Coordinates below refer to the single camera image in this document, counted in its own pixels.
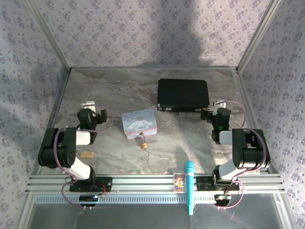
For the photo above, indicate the small wooden block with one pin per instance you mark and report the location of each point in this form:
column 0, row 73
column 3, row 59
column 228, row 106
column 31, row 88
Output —
column 87, row 155

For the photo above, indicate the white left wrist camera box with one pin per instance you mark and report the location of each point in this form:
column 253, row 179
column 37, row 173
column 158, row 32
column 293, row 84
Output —
column 88, row 105

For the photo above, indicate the black hard case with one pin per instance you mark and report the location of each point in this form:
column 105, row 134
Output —
column 183, row 94

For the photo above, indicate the small colourful card box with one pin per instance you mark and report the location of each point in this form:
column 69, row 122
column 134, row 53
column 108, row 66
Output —
column 179, row 183

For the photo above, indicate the aluminium side rail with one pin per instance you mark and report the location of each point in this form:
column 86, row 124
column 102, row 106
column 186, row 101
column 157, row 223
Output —
column 57, row 114
column 247, row 114

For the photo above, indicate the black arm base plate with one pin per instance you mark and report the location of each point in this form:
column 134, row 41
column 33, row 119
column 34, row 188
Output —
column 104, row 183
column 202, row 184

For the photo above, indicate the aluminium frame post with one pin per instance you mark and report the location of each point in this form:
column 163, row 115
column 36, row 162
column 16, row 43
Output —
column 259, row 35

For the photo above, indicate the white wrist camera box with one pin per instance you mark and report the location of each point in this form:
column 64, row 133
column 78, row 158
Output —
column 219, row 103
column 88, row 105

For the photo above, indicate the pastel cartoon dog tin box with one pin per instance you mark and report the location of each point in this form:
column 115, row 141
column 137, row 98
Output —
column 138, row 122

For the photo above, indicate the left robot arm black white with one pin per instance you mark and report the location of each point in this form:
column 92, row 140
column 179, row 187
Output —
column 54, row 148

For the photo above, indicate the aluminium mounting rail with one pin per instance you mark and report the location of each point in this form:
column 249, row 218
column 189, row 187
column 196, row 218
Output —
column 147, row 184

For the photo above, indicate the blue toy microphone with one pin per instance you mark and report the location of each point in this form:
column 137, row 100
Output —
column 190, row 183

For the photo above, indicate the small black controller board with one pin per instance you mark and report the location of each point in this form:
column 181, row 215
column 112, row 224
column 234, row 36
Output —
column 222, row 199
column 88, row 198

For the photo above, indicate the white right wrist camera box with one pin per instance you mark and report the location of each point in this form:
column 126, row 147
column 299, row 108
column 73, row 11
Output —
column 219, row 103

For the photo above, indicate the small yellow toy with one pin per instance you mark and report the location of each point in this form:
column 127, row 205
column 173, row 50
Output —
column 143, row 145

